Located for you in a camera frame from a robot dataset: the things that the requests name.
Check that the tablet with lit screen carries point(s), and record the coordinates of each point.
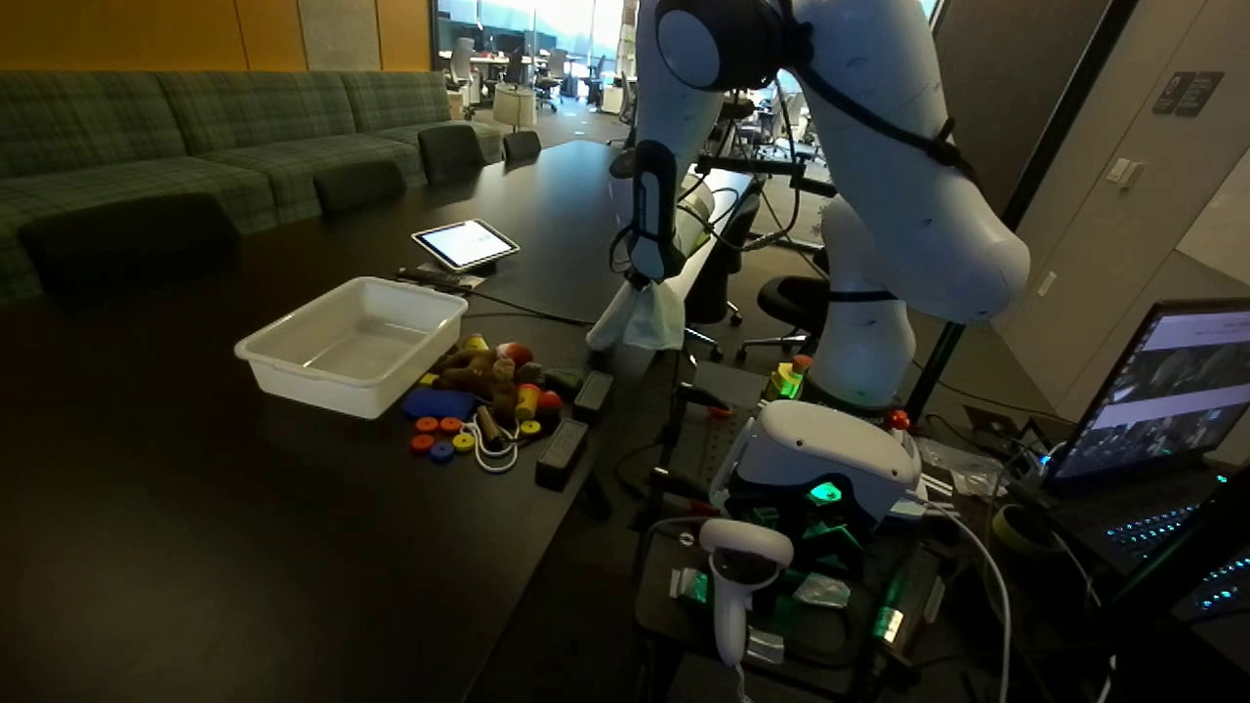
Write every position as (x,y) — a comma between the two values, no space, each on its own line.
(461,242)

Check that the clear plastic bin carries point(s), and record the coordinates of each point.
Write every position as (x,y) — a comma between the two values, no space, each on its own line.
(351,348)

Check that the open laptop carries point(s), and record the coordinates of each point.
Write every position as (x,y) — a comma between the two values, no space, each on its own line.
(1137,484)

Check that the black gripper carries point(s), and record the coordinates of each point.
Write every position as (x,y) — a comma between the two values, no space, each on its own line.
(650,231)

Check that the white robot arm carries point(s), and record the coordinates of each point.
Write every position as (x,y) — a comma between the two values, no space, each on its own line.
(909,226)

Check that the blue flat piece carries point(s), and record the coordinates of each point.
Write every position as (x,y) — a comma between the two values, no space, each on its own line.
(439,402)

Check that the green plaid sofa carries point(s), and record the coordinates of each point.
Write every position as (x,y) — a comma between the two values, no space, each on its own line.
(250,138)

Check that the black rectangular block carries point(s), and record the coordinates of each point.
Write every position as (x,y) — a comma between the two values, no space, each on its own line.
(561,455)

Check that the blue disc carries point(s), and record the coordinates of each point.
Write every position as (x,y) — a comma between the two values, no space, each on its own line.
(444,455)

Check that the brown plush toy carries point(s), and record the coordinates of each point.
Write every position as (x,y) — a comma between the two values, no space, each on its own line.
(488,376)

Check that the orange disc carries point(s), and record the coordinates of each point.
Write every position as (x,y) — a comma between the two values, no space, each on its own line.
(428,424)

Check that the white VR controller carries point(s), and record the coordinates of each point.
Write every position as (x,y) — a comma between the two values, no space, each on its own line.
(742,561)

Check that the yellow disc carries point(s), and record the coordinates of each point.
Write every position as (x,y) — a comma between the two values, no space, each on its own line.
(461,442)

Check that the red toy apple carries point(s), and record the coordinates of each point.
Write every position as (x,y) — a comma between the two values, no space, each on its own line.
(548,402)

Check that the white VR headset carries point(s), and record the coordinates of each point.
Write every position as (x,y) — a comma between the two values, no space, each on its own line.
(798,442)

